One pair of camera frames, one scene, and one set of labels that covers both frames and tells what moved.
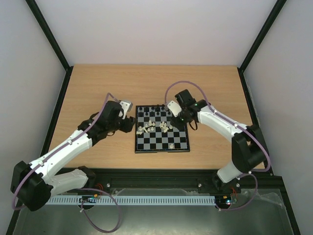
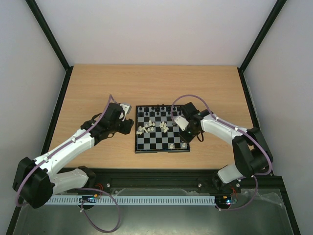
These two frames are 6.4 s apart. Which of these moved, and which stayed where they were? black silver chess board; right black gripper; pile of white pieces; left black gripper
Moved: right black gripper
Stayed: pile of white pieces; left black gripper; black silver chess board
